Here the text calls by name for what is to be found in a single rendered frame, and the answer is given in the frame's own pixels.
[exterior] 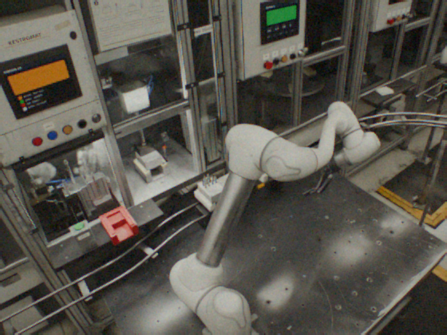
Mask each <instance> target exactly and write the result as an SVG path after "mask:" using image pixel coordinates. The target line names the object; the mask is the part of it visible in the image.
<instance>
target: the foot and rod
mask: <svg viewBox="0 0 447 335"><path fill-rule="evenodd" d="M139 134H140V140H141V142H140V143H138V144H136V145H135V149H136V152H137V154H138V155H139V156H140V157H142V156H146V155H147V154H149V153H151V152H154V151H155V150H156V149H155V146H154V143H153V142H152V141H150V140H149V139H147V140H145V138H144V133H143V130H142V129H140V130H139Z"/></svg>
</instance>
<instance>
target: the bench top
mask: <svg viewBox="0 0 447 335"><path fill-rule="evenodd" d="M332 177H333V178H334V180H333V181H331V182H330V184H329V186H328V187H327V188H326V189H325V191H324V192H323V193H322V194H321V195H320V194H319V193H318V192H316V193H314V194H313V195H312V194H310V195H308V196H307V197H306V196H304V195H303V193H304V192H306V191H308V190H310V189H311V188H313V187H316V186H317V184H318V182H319V180H320V179H321V178H322V173H321V170H320V168H319V169H318V170H317V171H315V172H314V173H313V174H311V175H309V176H307V177H305V178H303V179H299V180H296V181H291V182H283V189H284V192H282V193H281V192H280V191H278V190H277V189H276V188H275V187H273V186H271V185H270V184H269V183H268V184H267V185H265V186H264V187H260V188H258V189H257V190H255V194H254V195H253V196H251V197H249V198H248V200H247V203H246V205H245V208H244V209H243V212H242V214H241V216H240V218H239V221H238V223H237V225H236V227H235V230H234V232H233V234H232V237H231V241H230V242H229V244H228V247H227V250H226V251H225V253H224V256H223V258H222V260H221V262H220V263H221V265H222V267H223V278H222V285H223V286H224V287H226V288H228V289H231V290H236V291H238V292H239V293H241V294H242V296H243V297H244V298H245V299H246V301H247V303H248V305H249V306H250V311H251V313H250V315H252V314H254V313H255V314H256V315H257V316H258V318H259V320H258V321H256V322H255V323H254V324H253V326H252V328H253V330H255V331H256V332H257V333H258V334H260V335H367V334H368V332H369V331H370V330H371V329H372V328H373V327H375V326H376V324H377V323H378V322H380V320H381V319H383V318H384V316H385V315H387V314H388V313H389V312H390V311H391V310H392V308H394V307H395V306H396V305H397V304H398V303H399V302H400V301H401V300H402V299H403V298H404V296H406V295H407V294H408V292H410V291H411V290H412V288H413V287H414V286H415V285H417V284H418V283H419V281H420V280H421V279H422V278H423V277H424V276H426V275H427V274H428V273H429V271H430V270H431V269H433V267H434V266H435V265H436V264H437V263H438V262H439V261H440V260H441V259H442V257H443V256H444V255H445V254H446V253H447V242H444V241H442V239H440V238H438V237H436V235H434V234H431V233H429V231H427V230H425V229H424V228H423V227H420V225H419V226H418V225H417V224H416V223H415V222H413V221H412V220H409V219H408V218H406V217H405V216H404V215H402V214H400V213H399V212H398V211H396V210H394V209H393V208H391V207H390V206H388V205H386V203H382V201H380V200H378V199H377V198H376V197H374V196H372V195H371V194H369V193H368V192H367V191H364V190H363V189H362V188H360V187H358V186H357V185H355V184H354V183H351V181H349V180H348V179H346V178H344V177H342V176H341V175H339V174H338V173H337V172H335V173H333V174H332ZM355 191H357V193H356V192H355ZM196 219H198V217H197V212H196V210H195V211H193V212H191V214H189V215H186V216H184V217H183V218H181V219H179V220H176V221H175V222H173V223H170V224H168V225H167V226H166V227H164V228H162V229H159V230H157V231H155V232H154V233H153V234H151V235H150V236H149V237H147V238H146V239H145V240H144V241H143V242H142V243H143V244H145V245H146V246H149V247H150V248H151V249H152V250H155V249H156V248H158V247H159V246H160V244H161V243H163V242H165V241H166V240H168V238H169V237H170V236H172V235H173V234H174V233H176V232H177V231H179V229H181V228H182V227H184V226H186V225H187V224H189V223H192V222H193V221H194V220H196ZM346 219H348V221H346ZM205 231H206V230H205V229H204V228H203V227H202V226H201V225H200V224H198V223H195V224H194V223H193V224H192V225H191V226H190V227H188V228H186V229H185V230H183V231H182V232H180V233H179V234H178V235H177V236H175V237H174V238H173V239H171V240H170V241H169V242H168V243H166V244H165V245H164V246H163V247H162V248H160V250H158V251H157V253H158V255H157V256H156V257H154V258H153V257H150V258H149V259H148V260H147V261H145V262H144V263H143V264H141V265H140V266H139V267H137V268H136V269H135V270H134V271H133V272H132V273H129V274H128V275H127V276H126V277H123V278H122V279H121V280H120V281H117V282H115V283H113V284H112V285H110V286H108V287H107V288H104V289H103V290H101V291H99V292H100V293H101V296H102V297H103V298H104V300H105V304H106V305H107V306H108V308H109V310H110V312H111V314H112V317H113V320H114V321H115V322H116V324H117V327H118V329H119V330H120V332H121V334H122V335H203V329H204V328H207V326H206V325H205V324H204V323H203V322H202V321H201V320H200V317H199V316H197V315H196V314H195V313H194V312H193V311H192V310H190V309H189V308H188V307H187V306H186V305H185V304H184V303H183V302H182V301H181V300H180V298H178V297H177V295H176V294H175V292H174V290H173V288H172V284H171V281H170V277H169V275H170V272H171V269H172V268H173V267H174V265H175V264H176V263H178V261H180V260H182V259H185V258H187V257H189V256H190V255H192V254H194V253H197V251H198V248H199V246H200V243H201V241H202V238H203V237H204V234H205ZM391 231H392V232H393V234H391V233H390V232H391ZM319 238H320V239H321V241H319V240H318V239H319ZM146 256H148V254H146V253H145V252H144V251H143V250H142V249H141V248H139V247H138V246H137V247H135V248H134V249H133V250H131V251H130V252H129V253H128V254H127V255H125V256H124V257H122V258H121V259H120V260H118V261H116V262H115V263H113V264H112V265H110V266H108V267H106V268H105V269H103V270H101V271H99V272H97V273H95V274H93V275H92V277H93V280H94V282H95V284H96V285H97V288H99V287H101V286H103V285H105V284H106V283H109V282H111V281H112V280H113V279H114V280H115V279H116V278H118V277H119V276H121V275H122V274H124V273H126V271H129V270H131V269H132V267H134V266H136V265H137V264H138V262H140V261H142V260H144V258H145V257H146Z"/></svg>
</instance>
